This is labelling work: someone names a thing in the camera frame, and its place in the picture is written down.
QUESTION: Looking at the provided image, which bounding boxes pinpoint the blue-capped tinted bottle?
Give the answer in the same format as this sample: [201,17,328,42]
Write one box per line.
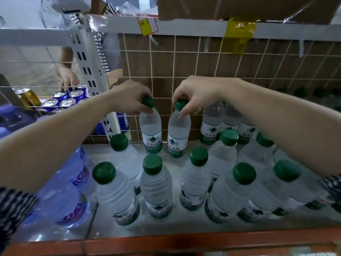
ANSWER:
[0,103,35,134]

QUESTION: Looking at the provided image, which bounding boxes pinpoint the green-capped drinking water bottle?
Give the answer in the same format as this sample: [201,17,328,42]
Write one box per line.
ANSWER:
[139,97,163,154]
[167,99,192,159]

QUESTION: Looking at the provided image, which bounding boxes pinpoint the large blue-tinted water jug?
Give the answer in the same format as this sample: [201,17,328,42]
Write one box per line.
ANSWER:
[20,146,92,229]

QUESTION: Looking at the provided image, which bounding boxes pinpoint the striped shirt sleeve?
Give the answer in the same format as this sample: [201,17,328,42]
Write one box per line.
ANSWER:
[319,174,341,204]
[0,187,40,256]

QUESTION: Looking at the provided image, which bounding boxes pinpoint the person's right hand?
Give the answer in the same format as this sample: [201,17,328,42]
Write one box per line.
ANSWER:
[172,76,218,118]

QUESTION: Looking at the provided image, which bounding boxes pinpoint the yellow and red price tag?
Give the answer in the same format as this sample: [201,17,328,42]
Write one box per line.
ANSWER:
[137,16,159,37]

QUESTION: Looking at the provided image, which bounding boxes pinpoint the white wire grid panel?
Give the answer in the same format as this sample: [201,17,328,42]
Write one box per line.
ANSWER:
[117,34,341,144]

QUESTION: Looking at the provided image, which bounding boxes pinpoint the person's left forearm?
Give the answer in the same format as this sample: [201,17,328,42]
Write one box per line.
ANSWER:
[0,86,115,195]

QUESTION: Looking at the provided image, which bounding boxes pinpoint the white perforated shelf post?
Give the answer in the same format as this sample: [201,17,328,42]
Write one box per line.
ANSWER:
[70,25,119,143]

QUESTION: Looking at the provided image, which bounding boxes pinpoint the brown wood-look back board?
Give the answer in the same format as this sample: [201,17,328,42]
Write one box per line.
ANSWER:
[118,33,341,143]

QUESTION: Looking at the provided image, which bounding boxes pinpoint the brown cardboard box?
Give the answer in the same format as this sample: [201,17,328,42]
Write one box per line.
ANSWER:
[157,0,341,25]

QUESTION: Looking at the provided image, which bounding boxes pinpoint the cluster of blue drink cans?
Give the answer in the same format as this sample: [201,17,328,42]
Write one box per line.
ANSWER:
[40,84,90,113]

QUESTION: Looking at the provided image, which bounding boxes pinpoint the yellow tape strip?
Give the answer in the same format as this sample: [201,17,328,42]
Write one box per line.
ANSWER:
[221,18,258,55]

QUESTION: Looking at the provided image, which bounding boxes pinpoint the person's right forearm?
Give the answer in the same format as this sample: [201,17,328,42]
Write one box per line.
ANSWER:
[213,77,341,179]

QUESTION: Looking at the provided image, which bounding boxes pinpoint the white wire divider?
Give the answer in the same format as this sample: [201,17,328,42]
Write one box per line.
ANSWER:
[0,45,107,144]

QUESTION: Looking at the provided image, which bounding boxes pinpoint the white shelf rail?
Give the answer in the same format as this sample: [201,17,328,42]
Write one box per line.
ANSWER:
[0,14,341,48]

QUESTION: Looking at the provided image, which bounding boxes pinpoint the person's left hand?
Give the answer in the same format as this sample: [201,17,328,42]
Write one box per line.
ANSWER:
[109,79,154,115]

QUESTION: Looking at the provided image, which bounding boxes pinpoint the cluster of green-capped bottles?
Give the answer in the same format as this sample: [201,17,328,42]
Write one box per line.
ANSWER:
[92,86,341,227]

